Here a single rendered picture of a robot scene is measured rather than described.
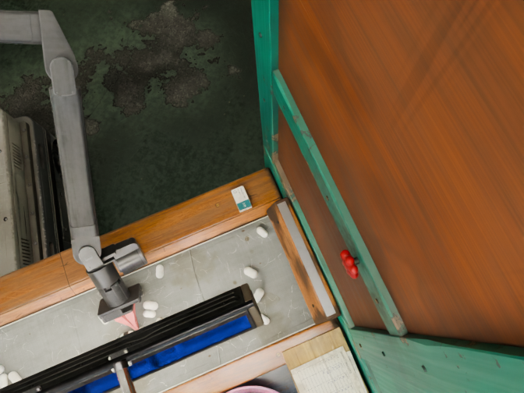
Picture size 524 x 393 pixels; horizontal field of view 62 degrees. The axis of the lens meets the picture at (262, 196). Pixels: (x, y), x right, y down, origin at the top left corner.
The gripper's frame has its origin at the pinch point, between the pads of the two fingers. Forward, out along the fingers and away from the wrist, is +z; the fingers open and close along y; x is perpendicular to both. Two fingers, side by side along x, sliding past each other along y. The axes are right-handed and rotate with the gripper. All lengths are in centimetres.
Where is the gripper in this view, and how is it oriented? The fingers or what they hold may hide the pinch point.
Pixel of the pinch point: (136, 326)
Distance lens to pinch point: 115.4
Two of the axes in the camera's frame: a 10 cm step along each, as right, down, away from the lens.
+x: -2.3, -3.7, 9.0
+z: 3.2, 8.4, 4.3
